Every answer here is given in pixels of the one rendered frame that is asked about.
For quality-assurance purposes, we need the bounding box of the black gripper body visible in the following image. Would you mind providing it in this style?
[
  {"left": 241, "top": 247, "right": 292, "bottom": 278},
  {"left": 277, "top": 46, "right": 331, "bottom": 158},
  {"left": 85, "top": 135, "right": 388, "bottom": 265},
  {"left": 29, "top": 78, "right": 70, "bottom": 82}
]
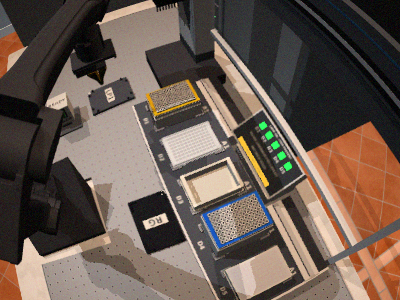
[{"left": 70, "top": 31, "right": 117, "bottom": 78}]

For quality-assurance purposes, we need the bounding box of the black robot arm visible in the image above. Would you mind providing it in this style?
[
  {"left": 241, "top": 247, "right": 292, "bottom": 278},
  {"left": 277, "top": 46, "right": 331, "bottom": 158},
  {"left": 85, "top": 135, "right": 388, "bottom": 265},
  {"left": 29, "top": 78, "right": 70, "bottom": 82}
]
[{"left": 0, "top": 0, "right": 110, "bottom": 265}]

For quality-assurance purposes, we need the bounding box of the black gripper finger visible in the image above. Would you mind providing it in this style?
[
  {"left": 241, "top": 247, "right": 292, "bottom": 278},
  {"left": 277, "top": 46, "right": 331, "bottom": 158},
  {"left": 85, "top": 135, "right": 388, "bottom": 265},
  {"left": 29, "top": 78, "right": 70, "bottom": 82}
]
[
  {"left": 87, "top": 71, "right": 102, "bottom": 85},
  {"left": 98, "top": 66, "right": 107, "bottom": 85}
]

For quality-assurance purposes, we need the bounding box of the black rectangular pad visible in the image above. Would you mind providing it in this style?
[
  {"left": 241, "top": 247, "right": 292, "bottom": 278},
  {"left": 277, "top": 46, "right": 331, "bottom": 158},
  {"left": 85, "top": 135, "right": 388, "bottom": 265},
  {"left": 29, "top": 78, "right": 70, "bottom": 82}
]
[{"left": 128, "top": 190, "right": 186, "bottom": 254}]

